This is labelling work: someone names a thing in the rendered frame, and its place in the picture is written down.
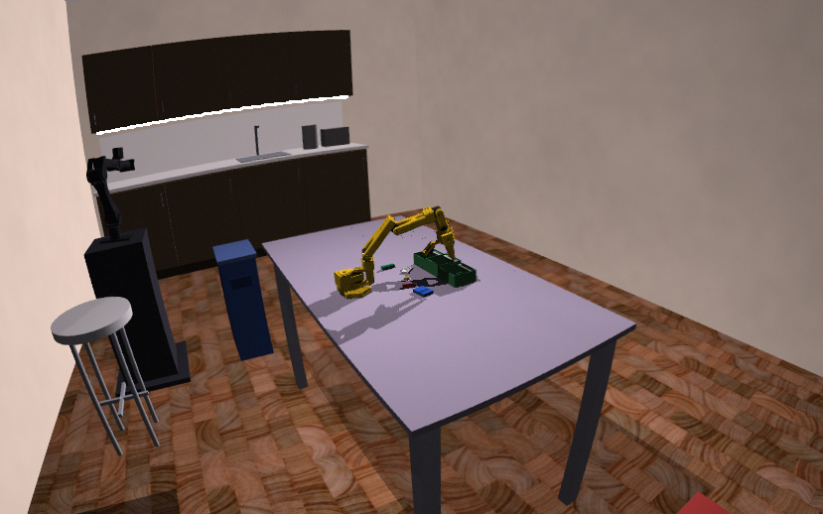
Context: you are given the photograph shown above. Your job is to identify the green bin rack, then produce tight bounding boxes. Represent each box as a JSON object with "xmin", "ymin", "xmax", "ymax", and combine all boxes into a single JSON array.
[{"xmin": 413, "ymin": 249, "xmax": 477, "ymax": 288}]

